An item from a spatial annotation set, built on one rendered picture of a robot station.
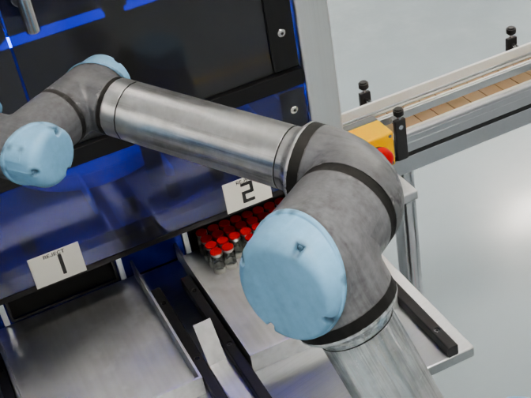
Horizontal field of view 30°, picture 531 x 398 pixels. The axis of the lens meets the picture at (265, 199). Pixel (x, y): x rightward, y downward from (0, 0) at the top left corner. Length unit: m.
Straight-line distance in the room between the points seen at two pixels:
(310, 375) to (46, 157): 0.59
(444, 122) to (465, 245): 1.20
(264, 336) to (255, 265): 0.64
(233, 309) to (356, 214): 0.71
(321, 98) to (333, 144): 0.61
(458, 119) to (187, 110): 0.94
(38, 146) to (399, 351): 0.46
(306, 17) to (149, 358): 0.60
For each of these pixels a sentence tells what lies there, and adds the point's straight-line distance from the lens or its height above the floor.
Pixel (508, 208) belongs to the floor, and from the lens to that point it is 3.30.
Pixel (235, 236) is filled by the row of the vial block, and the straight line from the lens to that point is 1.75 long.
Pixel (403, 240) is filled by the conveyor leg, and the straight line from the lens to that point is 2.14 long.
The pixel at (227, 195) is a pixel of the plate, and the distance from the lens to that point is 1.67.
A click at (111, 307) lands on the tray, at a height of 0.88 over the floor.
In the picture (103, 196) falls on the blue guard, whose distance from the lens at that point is 1.60.
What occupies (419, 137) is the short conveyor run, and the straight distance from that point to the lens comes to 1.97.
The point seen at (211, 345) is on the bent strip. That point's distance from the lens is 1.58.
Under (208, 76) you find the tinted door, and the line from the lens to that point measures 1.58.
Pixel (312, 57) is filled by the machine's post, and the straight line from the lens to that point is 1.63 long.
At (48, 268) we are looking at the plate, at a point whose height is 1.02.
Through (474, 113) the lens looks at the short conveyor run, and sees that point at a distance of 2.02.
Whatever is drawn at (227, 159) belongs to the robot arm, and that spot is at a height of 1.37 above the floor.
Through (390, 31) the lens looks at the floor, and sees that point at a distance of 4.46.
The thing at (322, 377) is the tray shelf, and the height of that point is 0.88.
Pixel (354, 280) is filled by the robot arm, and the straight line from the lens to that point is 0.97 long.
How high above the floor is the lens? 1.96
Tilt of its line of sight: 35 degrees down
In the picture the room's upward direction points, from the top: 11 degrees counter-clockwise
